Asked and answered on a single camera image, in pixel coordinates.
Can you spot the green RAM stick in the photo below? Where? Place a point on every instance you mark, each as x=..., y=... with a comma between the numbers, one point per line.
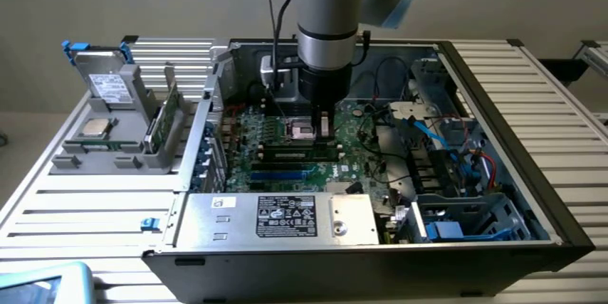
x=102, y=145

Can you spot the grey parts rack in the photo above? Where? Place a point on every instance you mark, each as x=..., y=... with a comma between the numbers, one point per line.
x=95, y=159

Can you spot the green graphics card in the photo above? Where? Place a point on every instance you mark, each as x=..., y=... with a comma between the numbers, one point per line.
x=165, y=119

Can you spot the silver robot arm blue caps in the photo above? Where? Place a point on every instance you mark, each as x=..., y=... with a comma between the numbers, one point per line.
x=329, y=1

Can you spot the silver hard disk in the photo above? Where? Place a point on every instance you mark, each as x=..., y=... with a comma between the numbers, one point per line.
x=107, y=79

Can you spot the black RAM slot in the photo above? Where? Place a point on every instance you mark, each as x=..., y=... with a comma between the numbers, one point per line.
x=281, y=166
x=275, y=185

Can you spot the metal drive cage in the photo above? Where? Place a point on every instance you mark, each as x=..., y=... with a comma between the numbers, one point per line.
x=494, y=211

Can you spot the small silver chipset heatsink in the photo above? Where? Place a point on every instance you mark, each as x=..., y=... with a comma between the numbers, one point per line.
x=339, y=188

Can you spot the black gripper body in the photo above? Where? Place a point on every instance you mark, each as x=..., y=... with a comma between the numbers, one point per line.
x=326, y=83

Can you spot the metal disk bay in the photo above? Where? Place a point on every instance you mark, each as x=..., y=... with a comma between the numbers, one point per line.
x=435, y=83

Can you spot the grey power supply unit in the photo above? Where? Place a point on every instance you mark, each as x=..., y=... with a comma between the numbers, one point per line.
x=247, y=222

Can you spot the small blue clip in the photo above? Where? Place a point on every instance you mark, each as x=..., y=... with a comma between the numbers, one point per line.
x=150, y=223

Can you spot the blue disk bracket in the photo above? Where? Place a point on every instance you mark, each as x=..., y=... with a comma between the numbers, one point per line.
x=77, y=46

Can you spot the green motherboard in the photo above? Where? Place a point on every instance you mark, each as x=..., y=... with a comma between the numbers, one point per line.
x=351, y=161

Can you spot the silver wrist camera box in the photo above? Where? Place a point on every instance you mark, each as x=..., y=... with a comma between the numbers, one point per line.
x=273, y=70

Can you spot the open black PC case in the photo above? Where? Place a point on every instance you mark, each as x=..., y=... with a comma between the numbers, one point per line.
x=333, y=275

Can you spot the blue RAM slot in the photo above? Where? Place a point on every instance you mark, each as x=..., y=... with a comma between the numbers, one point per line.
x=278, y=176

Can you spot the light blue tray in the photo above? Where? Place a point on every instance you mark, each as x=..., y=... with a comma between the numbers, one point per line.
x=43, y=282

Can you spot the neighbouring metal slat table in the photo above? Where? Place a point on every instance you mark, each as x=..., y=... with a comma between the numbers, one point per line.
x=594, y=53

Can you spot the silver CPU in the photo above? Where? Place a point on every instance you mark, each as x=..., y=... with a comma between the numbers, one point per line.
x=98, y=127

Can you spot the blue drive caddy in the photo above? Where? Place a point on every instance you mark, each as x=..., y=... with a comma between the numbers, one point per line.
x=445, y=230

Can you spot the CPU socket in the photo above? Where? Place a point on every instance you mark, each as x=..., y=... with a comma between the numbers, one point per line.
x=301, y=131

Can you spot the RAM stick with white label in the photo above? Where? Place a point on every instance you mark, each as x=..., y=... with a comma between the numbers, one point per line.
x=290, y=155

